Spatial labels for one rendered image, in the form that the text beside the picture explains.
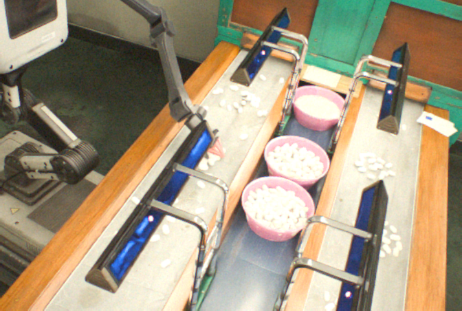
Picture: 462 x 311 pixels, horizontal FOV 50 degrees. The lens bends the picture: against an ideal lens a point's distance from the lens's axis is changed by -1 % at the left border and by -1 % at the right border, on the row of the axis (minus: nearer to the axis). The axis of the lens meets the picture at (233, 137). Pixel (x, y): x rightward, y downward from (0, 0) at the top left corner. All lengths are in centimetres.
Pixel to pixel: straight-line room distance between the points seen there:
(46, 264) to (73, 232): 14
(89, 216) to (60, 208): 44
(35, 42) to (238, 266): 99
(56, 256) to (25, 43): 67
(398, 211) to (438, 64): 86
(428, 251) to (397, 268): 14
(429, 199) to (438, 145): 38
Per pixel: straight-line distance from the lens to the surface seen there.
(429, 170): 225
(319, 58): 264
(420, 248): 191
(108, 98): 354
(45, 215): 214
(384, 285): 177
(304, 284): 164
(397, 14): 251
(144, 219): 128
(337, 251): 180
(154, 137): 203
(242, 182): 188
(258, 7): 263
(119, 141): 318
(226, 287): 169
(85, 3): 404
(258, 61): 198
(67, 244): 167
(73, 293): 159
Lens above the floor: 206
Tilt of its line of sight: 39 degrees down
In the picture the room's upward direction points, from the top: 11 degrees clockwise
